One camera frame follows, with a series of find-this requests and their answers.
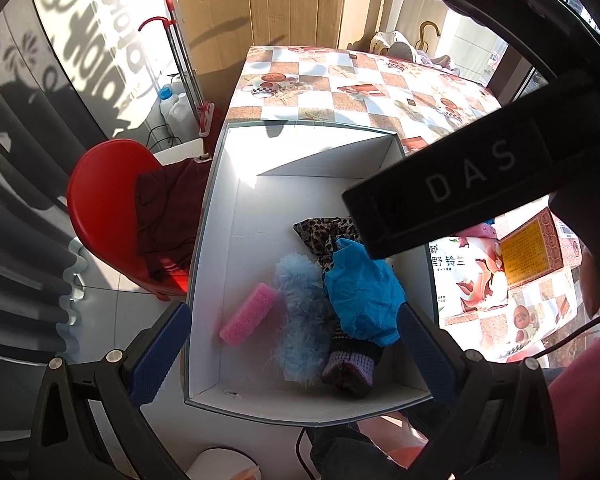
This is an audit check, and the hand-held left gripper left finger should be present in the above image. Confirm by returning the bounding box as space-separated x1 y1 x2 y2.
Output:
27 300 193 480

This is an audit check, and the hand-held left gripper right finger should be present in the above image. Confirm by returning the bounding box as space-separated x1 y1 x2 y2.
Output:
399 302 575 480

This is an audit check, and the purple black knitted sock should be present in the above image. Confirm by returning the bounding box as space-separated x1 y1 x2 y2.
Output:
321 327 383 400

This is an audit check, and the pink sponge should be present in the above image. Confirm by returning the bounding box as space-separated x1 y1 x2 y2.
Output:
220 282 279 346

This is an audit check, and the light blue fluffy cloth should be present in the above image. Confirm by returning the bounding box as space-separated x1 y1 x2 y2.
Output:
270 254 333 386

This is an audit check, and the leopard print cloth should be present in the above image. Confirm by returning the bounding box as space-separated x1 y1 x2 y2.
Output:
293 216 363 273

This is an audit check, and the white cardboard storage box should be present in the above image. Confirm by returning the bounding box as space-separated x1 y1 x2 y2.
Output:
182 120 438 423

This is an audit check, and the pink knitted cloth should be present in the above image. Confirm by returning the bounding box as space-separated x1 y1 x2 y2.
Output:
457 224 498 241

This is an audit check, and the floral tissue pack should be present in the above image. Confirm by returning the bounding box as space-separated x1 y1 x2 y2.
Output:
427 232 510 328

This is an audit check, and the red patterned carton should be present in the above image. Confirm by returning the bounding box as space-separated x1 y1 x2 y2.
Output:
497 206 583 291

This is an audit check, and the white round container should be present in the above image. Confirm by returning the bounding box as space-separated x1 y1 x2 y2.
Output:
185 445 261 480

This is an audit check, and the checkered printed tablecloth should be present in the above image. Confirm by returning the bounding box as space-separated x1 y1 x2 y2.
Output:
227 45 588 363

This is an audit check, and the dark red cloth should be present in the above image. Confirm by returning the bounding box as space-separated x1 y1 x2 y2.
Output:
134 159 211 283

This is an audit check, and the pile of pale clothes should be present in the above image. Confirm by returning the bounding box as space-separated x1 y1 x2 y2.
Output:
369 29 460 68

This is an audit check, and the grey curtain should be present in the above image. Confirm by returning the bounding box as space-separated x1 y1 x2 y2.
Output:
0 155 88 361

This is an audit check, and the red plastic chair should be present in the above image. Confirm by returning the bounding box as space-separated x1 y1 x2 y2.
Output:
66 138 205 302

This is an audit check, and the white plastic bottle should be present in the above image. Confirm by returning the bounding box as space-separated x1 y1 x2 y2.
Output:
172 92 195 136

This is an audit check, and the white bottle with blue cap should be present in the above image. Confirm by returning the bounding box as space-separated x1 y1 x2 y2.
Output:
159 77 181 126

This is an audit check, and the yellow umbrella handle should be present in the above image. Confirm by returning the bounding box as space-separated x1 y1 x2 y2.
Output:
417 21 441 51

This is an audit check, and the red handled mop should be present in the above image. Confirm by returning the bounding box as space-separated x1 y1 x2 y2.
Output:
139 0 227 153

